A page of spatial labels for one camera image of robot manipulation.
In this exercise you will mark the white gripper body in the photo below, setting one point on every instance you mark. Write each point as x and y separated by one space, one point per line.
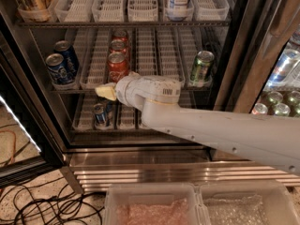
144 89

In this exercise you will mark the red coke can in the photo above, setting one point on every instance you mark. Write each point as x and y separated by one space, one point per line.
117 66
118 46
120 34

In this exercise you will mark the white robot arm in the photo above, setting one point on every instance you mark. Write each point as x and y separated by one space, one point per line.
218 132

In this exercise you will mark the rear blue energy can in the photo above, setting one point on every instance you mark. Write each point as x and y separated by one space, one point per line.
108 106

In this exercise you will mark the blue energy can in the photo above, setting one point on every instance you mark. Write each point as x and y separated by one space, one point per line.
100 115
108 106

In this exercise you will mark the front blue energy can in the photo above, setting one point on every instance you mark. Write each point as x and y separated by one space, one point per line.
100 115

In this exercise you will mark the front blue pepsi can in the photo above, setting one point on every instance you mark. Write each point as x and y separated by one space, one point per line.
58 69

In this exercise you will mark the blue pepsi can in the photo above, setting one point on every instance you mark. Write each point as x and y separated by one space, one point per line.
66 49
58 69

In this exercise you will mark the rear blue pepsi can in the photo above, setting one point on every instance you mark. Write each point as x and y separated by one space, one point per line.
66 49

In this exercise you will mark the green soda can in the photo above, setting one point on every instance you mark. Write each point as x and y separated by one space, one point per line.
202 65

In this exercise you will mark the stainless fridge base grille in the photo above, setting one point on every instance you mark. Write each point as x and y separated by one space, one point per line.
95 172

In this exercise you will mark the white blue can top shelf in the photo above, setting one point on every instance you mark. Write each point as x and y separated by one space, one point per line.
177 10

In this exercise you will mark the open fridge door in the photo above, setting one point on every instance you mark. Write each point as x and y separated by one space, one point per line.
26 149

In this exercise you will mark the yellow can top shelf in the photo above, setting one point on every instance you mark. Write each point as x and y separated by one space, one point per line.
37 11

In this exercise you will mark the right fridge glass door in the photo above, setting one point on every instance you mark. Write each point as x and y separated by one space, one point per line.
261 35

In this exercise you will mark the left clear plastic bin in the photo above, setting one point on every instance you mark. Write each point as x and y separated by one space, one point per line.
155 204

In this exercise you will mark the clear plastic bin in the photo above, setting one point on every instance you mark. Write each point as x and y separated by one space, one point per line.
155 204
249 203

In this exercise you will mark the right clear plastic bin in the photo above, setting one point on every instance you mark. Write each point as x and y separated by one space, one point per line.
249 203

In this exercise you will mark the top wire shelf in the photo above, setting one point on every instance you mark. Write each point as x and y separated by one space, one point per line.
122 24

